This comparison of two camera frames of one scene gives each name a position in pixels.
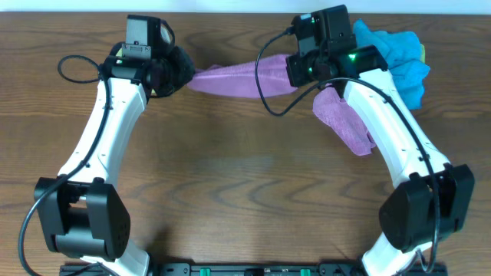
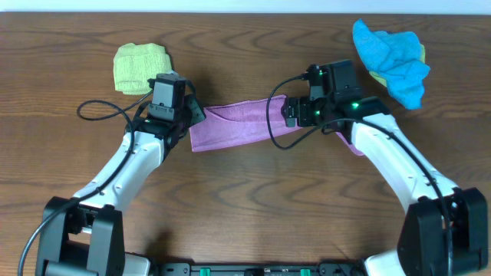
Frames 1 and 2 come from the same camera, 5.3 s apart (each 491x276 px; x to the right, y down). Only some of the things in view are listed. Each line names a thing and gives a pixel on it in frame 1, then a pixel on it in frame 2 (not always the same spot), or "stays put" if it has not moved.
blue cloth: x=401 y=53 stays put
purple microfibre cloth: x=278 y=77 -> x=238 y=119
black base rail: x=258 y=269 stays put
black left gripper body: x=181 y=71 -> x=194 y=111
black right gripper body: x=306 y=70 -> x=311 y=113
